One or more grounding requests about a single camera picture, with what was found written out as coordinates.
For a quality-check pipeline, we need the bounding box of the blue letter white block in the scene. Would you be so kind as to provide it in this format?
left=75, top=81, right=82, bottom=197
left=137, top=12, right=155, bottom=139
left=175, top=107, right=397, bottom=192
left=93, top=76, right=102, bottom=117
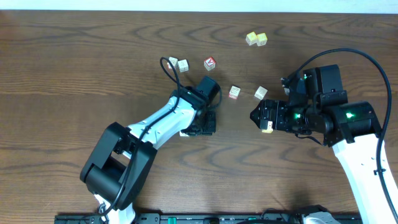
left=177, top=59, right=189, bottom=72

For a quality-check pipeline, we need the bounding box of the yellow block of pair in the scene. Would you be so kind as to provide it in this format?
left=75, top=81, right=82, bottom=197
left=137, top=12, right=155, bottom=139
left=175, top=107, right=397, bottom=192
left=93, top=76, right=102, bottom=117
left=245, top=32, right=258, bottom=45
left=257, top=33, right=268, bottom=47

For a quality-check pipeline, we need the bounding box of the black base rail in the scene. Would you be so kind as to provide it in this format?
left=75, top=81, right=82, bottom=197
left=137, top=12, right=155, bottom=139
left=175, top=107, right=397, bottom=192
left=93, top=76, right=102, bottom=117
left=54, top=213, right=303, bottom=224

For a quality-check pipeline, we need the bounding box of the plain cream wooden block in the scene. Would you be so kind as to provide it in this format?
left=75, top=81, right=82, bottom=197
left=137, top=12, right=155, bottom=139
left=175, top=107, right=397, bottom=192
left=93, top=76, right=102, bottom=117
left=254, top=86, right=268, bottom=100

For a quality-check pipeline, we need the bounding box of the red number three block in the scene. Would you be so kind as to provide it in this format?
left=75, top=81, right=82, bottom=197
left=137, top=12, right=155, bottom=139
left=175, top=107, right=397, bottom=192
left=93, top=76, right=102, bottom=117
left=167, top=57, right=178, bottom=70

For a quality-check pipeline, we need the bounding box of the yellow block left of pair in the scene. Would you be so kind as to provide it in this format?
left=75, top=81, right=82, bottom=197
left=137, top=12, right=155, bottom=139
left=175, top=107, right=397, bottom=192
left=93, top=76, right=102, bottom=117
left=245, top=32, right=258, bottom=45

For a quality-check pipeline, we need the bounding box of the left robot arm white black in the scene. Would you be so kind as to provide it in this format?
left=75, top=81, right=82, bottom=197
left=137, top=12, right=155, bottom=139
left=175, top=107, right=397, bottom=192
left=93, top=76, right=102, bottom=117
left=80, top=87, right=220, bottom=223

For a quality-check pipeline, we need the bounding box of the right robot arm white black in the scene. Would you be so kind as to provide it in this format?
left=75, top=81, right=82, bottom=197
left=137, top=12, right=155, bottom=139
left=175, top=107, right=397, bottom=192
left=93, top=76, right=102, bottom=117
left=250, top=65, right=396, bottom=223

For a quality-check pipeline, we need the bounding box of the yellow edged bug block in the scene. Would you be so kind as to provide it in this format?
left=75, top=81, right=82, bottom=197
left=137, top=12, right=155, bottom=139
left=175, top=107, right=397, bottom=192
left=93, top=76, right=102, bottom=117
left=179, top=131, right=189, bottom=137

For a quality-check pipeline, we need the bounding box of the yellow face wooden block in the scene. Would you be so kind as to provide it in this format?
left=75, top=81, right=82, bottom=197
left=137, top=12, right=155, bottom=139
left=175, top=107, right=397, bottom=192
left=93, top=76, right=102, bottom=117
left=260, top=120, right=273, bottom=133

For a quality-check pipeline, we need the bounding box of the yellow block right of pair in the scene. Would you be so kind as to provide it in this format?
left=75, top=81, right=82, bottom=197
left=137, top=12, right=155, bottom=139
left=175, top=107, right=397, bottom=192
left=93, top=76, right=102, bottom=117
left=257, top=33, right=268, bottom=47

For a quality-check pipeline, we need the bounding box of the red letter A block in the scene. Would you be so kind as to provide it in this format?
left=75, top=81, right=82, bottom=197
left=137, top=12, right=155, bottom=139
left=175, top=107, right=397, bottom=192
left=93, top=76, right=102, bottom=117
left=204, top=57, right=216, bottom=71

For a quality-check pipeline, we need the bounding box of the red spiral wooden block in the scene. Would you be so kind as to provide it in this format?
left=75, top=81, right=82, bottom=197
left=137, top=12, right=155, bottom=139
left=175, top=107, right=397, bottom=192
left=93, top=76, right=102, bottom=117
left=229, top=85, right=241, bottom=100

